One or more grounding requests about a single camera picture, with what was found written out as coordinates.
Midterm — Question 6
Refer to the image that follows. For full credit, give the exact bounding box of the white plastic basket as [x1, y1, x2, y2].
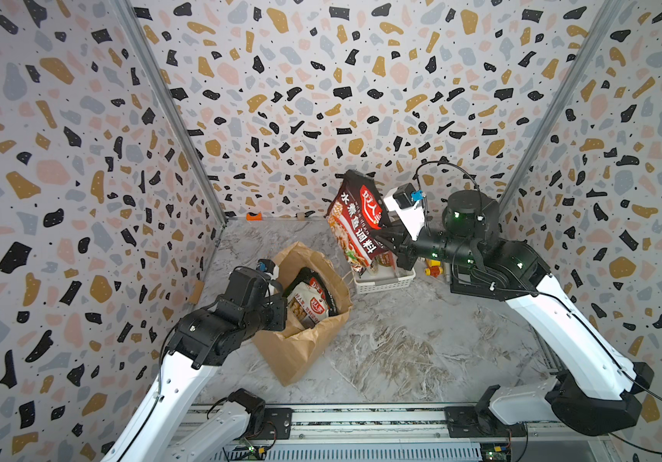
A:
[353, 266, 416, 295]

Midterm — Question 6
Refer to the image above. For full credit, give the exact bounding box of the brown paper bag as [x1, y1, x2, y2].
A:
[253, 242, 352, 386]

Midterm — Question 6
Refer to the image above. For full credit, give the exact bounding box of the yellow red toy block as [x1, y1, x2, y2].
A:
[425, 259, 443, 278]

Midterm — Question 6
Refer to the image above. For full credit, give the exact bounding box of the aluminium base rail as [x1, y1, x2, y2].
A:
[204, 403, 620, 461]

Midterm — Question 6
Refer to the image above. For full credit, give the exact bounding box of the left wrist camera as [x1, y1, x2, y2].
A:
[256, 259, 284, 296]

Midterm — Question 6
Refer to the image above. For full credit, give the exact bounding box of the dark green condiment packet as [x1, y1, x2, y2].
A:
[283, 267, 348, 330]

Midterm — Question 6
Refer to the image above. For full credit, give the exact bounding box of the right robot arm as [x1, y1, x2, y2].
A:
[360, 184, 654, 436]

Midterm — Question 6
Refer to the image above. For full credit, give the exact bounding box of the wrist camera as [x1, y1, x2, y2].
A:
[383, 183, 426, 241]
[256, 259, 284, 296]

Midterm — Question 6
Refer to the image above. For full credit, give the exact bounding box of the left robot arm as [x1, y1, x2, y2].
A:
[104, 259, 287, 461]

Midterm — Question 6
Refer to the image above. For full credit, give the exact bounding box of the dark red condiment packet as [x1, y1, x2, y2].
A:
[325, 169, 391, 273]

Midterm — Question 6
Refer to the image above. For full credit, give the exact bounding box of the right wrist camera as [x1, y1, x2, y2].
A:
[383, 183, 426, 241]

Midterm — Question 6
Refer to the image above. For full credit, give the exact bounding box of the white red condiment packet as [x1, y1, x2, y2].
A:
[287, 276, 331, 328]

